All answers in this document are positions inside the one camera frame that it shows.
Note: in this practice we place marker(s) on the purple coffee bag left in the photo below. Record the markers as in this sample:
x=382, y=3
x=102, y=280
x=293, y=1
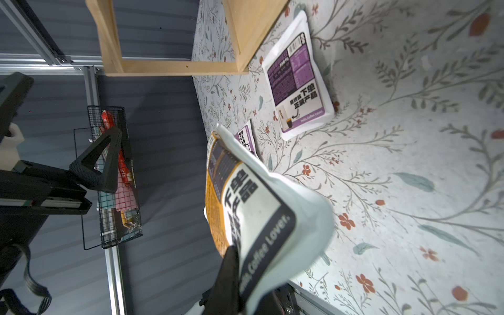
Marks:
x=245, y=137

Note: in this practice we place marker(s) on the light wooden two-tier shelf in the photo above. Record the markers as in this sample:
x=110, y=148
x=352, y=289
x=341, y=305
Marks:
x=155, y=38

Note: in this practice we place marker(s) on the black wire side basket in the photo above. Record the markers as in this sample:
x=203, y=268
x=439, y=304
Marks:
x=108, y=163

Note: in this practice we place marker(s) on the purple coffee bag centre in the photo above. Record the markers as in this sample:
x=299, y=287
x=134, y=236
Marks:
x=300, y=96

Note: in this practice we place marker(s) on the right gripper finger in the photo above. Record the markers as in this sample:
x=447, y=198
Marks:
x=223, y=296

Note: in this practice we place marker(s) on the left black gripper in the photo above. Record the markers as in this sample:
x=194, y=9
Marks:
x=30, y=197

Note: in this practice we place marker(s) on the purple coffee bag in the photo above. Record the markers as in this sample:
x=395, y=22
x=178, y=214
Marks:
x=300, y=96
x=245, y=137

